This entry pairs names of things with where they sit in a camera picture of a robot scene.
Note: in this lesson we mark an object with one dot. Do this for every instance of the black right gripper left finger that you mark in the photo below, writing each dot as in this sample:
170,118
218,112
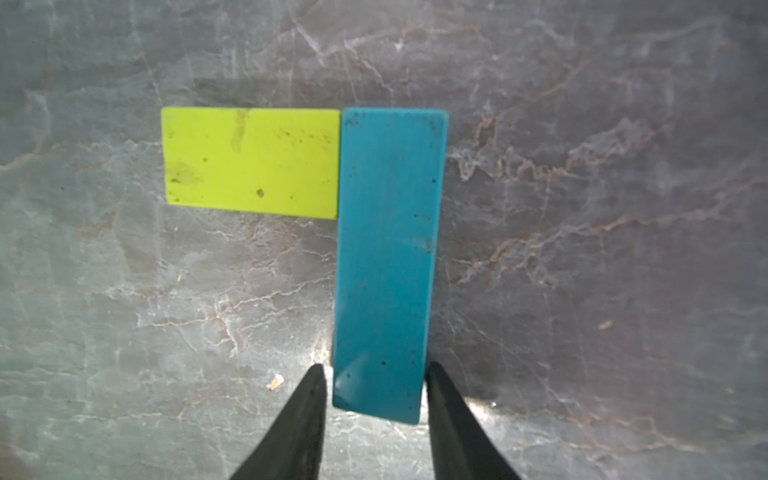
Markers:
292,447

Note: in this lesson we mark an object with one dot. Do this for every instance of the lime green short block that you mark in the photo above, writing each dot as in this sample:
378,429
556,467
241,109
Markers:
260,160

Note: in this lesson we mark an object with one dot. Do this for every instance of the teal long block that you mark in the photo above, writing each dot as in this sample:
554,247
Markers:
390,189

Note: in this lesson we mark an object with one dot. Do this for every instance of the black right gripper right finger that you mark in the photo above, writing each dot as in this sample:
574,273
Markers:
460,447

